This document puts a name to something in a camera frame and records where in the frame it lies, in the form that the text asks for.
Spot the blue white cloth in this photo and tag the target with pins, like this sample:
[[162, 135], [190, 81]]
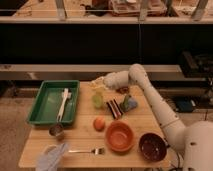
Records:
[[49, 160]]

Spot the metal fork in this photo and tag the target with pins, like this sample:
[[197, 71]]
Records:
[[95, 151]]

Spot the green plastic tray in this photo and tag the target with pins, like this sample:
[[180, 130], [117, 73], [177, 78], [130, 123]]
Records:
[[48, 102]]

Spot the yellow soft gripper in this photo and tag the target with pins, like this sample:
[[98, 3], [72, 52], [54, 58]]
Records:
[[98, 84]]

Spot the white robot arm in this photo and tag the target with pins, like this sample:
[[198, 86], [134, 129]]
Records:
[[195, 140]]

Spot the brown crumpled object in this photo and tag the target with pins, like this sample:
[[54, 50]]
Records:
[[123, 90]]

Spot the black box on shelf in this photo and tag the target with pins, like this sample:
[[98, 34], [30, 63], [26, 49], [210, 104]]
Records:
[[196, 66]]

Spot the striped dark block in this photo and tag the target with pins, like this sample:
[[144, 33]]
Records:
[[115, 109]]

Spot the small metal cup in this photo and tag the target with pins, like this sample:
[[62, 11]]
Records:
[[57, 131]]

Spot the green plastic cup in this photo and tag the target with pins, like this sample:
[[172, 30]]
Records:
[[97, 100]]

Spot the dark red bowl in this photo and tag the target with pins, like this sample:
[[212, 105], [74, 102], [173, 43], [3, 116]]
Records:
[[152, 147]]

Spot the orange bowl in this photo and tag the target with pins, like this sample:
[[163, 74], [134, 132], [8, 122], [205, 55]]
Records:
[[119, 137]]

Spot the blue green toy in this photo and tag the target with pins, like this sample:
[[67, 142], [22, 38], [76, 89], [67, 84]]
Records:
[[128, 104]]

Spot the wooden table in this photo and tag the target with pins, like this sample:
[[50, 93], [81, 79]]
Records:
[[82, 135]]

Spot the white plastic utensil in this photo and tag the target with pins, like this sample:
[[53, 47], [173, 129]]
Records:
[[65, 96]]

